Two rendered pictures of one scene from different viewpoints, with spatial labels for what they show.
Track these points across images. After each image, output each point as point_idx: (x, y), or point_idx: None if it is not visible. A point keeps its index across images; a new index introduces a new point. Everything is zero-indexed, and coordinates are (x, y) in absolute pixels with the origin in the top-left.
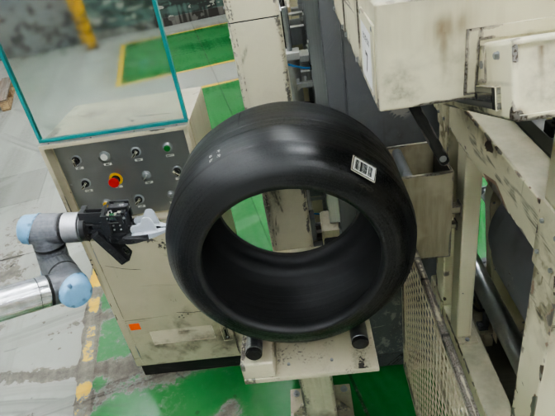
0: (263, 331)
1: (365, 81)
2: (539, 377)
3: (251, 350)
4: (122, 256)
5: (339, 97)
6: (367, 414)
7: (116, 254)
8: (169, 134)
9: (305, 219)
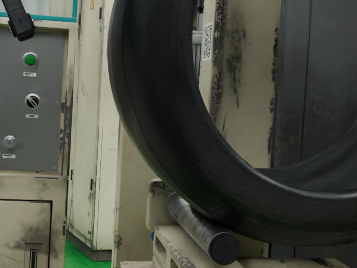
0: (261, 183)
1: (336, 2)
2: None
3: (224, 236)
4: (27, 18)
5: (302, 16)
6: None
7: (17, 11)
8: (40, 40)
9: (269, 129)
